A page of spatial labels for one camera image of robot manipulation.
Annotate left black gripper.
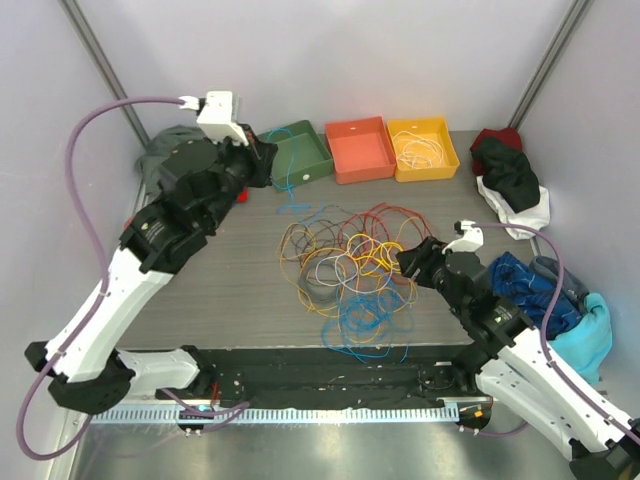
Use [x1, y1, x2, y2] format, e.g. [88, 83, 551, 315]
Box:
[203, 123, 278, 230]

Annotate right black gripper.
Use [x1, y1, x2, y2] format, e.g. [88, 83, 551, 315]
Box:
[396, 235, 468, 317]

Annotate short blue cable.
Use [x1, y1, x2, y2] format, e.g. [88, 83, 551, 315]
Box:
[267, 127, 326, 231]

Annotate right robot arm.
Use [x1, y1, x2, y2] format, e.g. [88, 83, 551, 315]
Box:
[396, 237, 639, 479]

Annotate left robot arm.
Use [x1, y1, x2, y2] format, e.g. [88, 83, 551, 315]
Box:
[25, 135, 278, 415]

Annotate green plastic bin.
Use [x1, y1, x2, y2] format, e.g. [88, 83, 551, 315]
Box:
[258, 120, 334, 193]

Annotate orange plastic bin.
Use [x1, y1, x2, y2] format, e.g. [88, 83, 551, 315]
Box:
[325, 116, 396, 185]

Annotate yellow plastic bin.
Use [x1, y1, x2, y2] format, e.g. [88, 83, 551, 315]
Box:
[386, 117, 460, 182]

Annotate blue plaid shirt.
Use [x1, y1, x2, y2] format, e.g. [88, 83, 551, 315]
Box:
[488, 252, 589, 340]

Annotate black cloth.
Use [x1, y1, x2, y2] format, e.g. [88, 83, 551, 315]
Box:
[471, 137, 541, 213]

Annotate white cloth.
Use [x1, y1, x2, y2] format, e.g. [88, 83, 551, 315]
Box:
[476, 176, 551, 231]

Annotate dark red cloth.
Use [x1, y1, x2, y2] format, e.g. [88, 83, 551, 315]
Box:
[470, 127, 523, 163]

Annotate grey blue cloth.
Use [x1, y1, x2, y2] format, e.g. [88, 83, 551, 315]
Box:
[528, 255, 591, 314]

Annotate cyan cloth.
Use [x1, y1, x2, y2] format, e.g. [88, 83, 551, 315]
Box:
[549, 292, 613, 385]

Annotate yellow cable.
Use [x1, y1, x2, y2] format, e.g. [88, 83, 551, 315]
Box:
[347, 232, 411, 281]

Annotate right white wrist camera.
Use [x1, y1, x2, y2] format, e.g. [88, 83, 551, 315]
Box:
[443, 220, 484, 253]

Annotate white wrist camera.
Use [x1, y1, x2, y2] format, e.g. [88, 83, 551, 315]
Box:
[443, 220, 484, 253]
[196, 91, 248, 146]

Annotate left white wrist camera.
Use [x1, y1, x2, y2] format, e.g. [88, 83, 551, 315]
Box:
[196, 91, 248, 146]

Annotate white looped cable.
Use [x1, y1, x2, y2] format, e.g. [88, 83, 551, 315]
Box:
[314, 232, 386, 286]

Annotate red cable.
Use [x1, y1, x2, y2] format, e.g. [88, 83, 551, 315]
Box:
[339, 201, 444, 287]

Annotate brown cable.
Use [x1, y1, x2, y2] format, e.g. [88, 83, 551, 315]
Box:
[287, 204, 351, 261]

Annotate grey cable coil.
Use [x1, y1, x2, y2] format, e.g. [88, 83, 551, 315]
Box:
[297, 257, 351, 305]

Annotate slotted cable duct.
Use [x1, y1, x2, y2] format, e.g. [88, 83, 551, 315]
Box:
[93, 403, 459, 425]

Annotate left aluminium frame post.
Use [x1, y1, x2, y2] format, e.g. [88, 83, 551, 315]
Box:
[57, 0, 150, 146]

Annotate aluminium frame post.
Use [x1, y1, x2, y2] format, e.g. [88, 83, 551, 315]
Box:
[57, 0, 150, 146]
[508, 0, 594, 130]

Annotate right aluminium frame post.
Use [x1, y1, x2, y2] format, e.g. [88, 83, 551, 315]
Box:
[508, 0, 594, 130]

